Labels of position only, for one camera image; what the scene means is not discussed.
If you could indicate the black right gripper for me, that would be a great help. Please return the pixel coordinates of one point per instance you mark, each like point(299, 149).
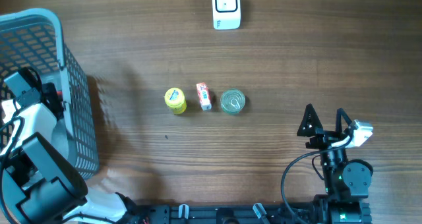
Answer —
point(324, 138)

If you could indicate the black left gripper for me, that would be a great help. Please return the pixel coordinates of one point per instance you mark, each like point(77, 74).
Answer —
point(49, 87)

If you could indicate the red white small carton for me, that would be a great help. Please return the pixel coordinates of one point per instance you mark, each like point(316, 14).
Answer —
point(204, 96)

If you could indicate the yellow lidded jar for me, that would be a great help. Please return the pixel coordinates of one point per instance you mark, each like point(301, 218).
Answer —
point(175, 101)

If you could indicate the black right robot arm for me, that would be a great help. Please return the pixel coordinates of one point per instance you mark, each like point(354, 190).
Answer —
point(346, 181)

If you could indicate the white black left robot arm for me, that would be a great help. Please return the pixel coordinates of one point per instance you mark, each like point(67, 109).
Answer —
point(38, 185)

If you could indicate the white barcode scanner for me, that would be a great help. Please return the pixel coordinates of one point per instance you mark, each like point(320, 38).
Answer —
point(226, 14)

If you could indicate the grey plastic basket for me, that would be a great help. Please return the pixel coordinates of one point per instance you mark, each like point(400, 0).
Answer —
point(34, 38)

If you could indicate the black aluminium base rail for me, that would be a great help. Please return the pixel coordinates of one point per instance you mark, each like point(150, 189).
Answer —
point(214, 214)

